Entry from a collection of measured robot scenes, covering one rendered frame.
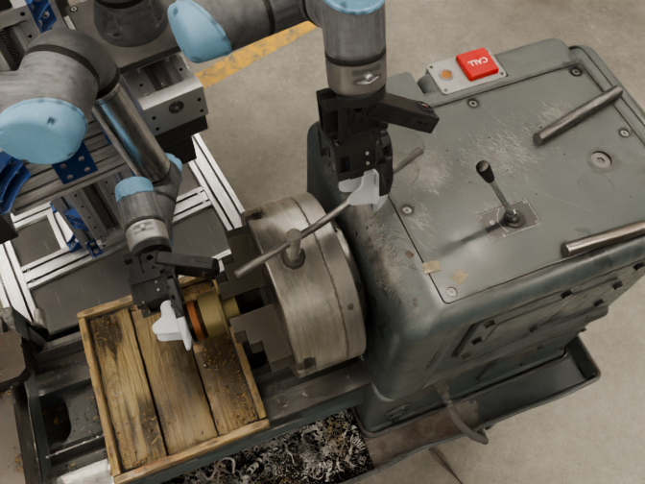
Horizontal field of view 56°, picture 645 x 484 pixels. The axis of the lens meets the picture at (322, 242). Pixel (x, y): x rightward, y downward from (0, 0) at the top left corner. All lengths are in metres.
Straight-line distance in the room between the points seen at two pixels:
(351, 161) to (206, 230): 1.43
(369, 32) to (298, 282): 0.41
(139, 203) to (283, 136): 1.53
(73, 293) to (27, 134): 1.26
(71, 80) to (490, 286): 0.70
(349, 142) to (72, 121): 0.42
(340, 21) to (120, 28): 0.72
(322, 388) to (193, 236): 1.06
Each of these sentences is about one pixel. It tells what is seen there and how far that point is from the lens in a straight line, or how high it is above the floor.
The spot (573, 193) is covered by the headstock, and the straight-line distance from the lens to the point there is 1.10.
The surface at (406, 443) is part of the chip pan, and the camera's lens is 1.61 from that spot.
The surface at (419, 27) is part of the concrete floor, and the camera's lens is 3.16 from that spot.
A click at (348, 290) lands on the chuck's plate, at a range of 0.98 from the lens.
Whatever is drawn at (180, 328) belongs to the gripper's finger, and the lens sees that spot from 1.09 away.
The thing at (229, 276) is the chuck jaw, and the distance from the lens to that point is 1.06.
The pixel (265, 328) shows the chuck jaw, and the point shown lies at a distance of 1.06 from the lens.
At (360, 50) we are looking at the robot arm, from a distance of 0.74.
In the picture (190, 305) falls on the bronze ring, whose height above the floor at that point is 1.11.
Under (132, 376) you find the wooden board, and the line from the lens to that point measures 1.31.
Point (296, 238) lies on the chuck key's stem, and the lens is 0.89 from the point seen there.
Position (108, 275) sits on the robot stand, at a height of 0.21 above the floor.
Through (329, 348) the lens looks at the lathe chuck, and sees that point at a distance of 1.02.
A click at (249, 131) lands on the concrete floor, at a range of 2.69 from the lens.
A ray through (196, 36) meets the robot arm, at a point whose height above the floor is 1.59.
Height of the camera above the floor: 2.10
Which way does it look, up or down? 62 degrees down
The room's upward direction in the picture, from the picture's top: 3 degrees clockwise
